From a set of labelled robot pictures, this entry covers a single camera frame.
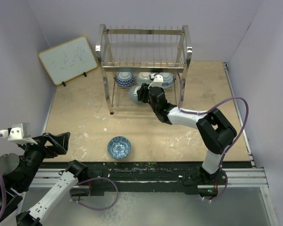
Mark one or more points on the red zigzag patterned bowl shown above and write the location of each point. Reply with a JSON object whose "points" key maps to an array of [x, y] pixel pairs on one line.
{"points": [[125, 79]]}

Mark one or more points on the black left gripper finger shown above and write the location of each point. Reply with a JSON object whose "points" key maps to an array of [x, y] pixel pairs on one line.
{"points": [[55, 148], [60, 139]]}

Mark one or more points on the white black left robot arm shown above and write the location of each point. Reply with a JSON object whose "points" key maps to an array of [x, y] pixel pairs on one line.
{"points": [[18, 172]]}

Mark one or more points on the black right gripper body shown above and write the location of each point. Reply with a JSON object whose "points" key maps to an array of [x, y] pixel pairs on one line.
{"points": [[150, 101]]}

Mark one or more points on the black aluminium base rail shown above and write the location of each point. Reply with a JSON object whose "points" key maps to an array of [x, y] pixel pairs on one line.
{"points": [[170, 177]]}

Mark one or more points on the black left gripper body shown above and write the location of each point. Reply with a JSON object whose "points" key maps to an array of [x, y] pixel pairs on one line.
{"points": [[35, 154]]}

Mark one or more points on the light green celadon bowl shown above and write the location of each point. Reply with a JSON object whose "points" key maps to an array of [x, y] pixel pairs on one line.
{"points": [[143, 77]]}

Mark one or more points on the white red rimmed bowl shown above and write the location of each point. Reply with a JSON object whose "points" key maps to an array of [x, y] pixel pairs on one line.
{"points": [[133, 94]]}

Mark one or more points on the small whiteboard yellow frame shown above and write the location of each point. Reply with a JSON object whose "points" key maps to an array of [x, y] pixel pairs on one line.
{"points": [[68, 60]]}

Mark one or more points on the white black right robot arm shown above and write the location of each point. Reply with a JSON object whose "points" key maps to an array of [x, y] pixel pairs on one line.
{"points": [[216, 131]]}

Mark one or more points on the blue floral bowl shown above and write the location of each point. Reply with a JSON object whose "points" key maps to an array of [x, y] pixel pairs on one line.
{"points": [[168, 80]]}

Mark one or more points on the stainless steel dish rack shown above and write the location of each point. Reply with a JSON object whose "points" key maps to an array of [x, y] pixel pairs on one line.
{"points": [[141, 49]]}

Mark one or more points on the blue patterned bowl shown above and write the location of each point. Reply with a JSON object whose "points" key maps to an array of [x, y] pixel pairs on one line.
{"points": [[119, 147]]}

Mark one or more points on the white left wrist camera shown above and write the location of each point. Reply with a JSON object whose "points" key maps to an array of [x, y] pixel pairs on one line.
{"points": [[19, 134]]}

